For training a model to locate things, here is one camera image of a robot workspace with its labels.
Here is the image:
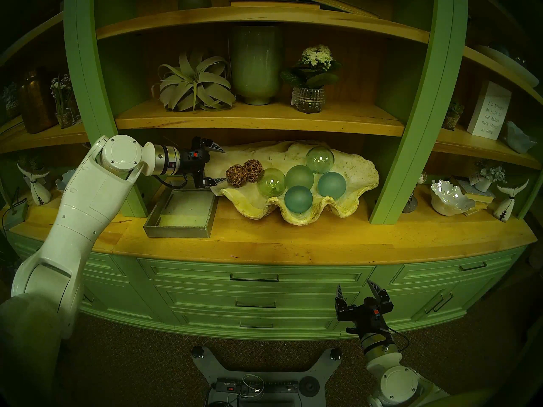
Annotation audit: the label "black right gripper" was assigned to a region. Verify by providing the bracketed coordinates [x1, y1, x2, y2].
[335, 280, 391, 339]

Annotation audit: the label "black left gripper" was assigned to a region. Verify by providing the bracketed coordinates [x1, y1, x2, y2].
[180, 137, 227, 187]

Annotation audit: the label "brown wicker ball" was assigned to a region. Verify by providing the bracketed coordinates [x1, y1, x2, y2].
[243, 159, 264, 183]
[225, 164, 248, 188]

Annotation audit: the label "grey metal tray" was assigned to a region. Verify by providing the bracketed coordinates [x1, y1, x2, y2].
[143, 188, 219, 239]

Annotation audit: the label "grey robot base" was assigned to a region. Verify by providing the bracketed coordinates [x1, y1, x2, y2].
[191, 346, 342, 407]

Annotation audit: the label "giant clam shell bowl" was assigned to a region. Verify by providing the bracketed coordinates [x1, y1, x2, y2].
[208, 140, 379, 226]

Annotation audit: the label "white ruffled shell bowl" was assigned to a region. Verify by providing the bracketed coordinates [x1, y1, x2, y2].
[431, 180, 476, 217]

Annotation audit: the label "pale blue jagged bowl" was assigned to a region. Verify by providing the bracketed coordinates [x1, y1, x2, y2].
[505, 121, 537, 154]

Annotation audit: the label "clear glass ball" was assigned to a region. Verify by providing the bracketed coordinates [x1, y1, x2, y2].
[305, 145, 335, 174]
[257, 168, 287, 199]

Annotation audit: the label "pale air plant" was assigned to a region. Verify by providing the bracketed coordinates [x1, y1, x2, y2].
[152, 50, 236, 113]

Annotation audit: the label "green wooden shelf cabinet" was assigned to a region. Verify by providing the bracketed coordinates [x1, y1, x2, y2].
[0, 0, 543, 341]

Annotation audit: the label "frosted glass ball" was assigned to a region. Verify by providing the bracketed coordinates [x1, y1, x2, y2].
[284, 185, 314, 214]
[285, 165, 315, 190]
[317, 171, 347, 199]

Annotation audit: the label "small grey shell ornament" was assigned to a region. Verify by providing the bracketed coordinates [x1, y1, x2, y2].
[402, 172, 428, 214]

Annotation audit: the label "tall green ceramic vase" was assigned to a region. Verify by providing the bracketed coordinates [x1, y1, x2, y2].
[230, 25, 284, 106]

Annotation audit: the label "ribbed glass plant pot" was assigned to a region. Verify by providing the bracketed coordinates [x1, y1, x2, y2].
[293, 86, 326, 114]

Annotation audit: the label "white flowering plant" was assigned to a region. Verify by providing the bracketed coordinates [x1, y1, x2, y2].
[280, 45, 342, 89]

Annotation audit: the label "pale shell ornament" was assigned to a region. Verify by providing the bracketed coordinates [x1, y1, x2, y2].
[55, 169, 77, 191]

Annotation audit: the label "grey-blue book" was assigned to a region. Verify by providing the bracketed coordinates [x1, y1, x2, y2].
[456, 177, 497, 204]

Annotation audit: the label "small flowers in glass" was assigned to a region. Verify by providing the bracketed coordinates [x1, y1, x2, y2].
[50, 73, 81, 129]

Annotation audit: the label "white whale tail figurine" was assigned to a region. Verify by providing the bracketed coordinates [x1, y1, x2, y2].
[16, 162, 53, 206]
[493, 179, 530, 221]

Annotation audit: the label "white potted flower bunch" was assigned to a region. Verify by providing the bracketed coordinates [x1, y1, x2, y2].
[469, 160, 507, 193]

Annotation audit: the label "small potted succulent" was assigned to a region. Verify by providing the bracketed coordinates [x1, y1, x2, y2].
[442, 98, 465, 131]

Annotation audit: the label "small pale box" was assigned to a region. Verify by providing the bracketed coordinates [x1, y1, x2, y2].
[0, 201, 29, 233]

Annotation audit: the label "white text sign block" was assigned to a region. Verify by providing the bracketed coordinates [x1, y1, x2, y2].
[467, 81, 512, 140]

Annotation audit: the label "large white dish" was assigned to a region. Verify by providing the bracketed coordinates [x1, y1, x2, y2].
[475, 45, 540, 88]

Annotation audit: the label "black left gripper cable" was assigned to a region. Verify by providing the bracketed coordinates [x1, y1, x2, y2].
[153, 173, 190, 190]

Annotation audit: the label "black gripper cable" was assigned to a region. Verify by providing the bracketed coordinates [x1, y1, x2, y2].
[382, 326, 410, 354]
[153, 173, 190, 190]

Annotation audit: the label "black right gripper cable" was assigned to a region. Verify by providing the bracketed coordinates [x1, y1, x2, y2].
[382, 326, 410, 354]

